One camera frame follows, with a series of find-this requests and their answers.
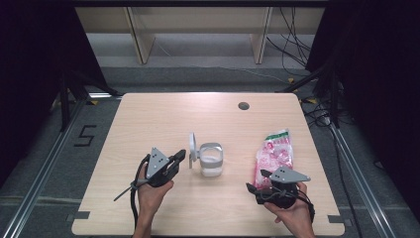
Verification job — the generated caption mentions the short aluminium rail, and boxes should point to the short aluminium rail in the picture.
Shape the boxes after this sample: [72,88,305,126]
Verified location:
[88,92,124,99]

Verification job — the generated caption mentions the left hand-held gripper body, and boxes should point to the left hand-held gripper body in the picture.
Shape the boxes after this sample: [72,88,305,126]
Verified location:
[142,147,181,188]

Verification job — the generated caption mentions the bundle of black floor cables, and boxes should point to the bundle of black floor cables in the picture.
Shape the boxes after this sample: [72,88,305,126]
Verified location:
[265,6,313,77]

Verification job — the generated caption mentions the black metal stand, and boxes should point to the black metal stand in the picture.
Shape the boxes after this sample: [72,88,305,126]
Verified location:
[276,62,344,129]
[58,69,121,133]

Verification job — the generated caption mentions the black curtain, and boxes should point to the black curtain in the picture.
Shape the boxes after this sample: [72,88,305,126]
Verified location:
[305,0,420,221]
[0,0,109,187]

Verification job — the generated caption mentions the grey cable tie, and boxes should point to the grey cable tie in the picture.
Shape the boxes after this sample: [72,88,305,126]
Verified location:
[113,179,147,202]

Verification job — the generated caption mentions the pink and white plastic bag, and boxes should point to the pink and white plastic bag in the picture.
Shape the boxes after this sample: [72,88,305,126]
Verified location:
[253,128,295,190]

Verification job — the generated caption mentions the tangle of black cables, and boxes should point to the tangle of black cables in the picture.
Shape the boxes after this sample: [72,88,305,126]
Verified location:
[300,94,335,129]

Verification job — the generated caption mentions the clear jar with white lid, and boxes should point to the clear jar with white lid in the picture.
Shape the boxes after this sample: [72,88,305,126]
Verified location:
[188,132,225,178]

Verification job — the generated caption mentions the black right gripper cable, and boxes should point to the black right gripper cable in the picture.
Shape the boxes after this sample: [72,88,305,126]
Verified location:
[296,189,316,223]

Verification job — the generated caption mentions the long aluminium floor rail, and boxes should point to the long aluminium floor rail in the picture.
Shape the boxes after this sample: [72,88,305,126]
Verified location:
[330,123,398,238]
[0,97,89,238]

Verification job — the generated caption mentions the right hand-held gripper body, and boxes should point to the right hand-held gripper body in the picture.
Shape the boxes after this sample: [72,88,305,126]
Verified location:
[256,167,311,210]

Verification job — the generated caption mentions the light wooden shelf unit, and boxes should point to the light wooden shelf unit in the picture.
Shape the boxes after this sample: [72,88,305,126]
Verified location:
[74,6,326,65]

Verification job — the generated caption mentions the person's right hand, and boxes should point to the person's right hand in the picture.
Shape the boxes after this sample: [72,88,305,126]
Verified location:
[262,181,313,232]

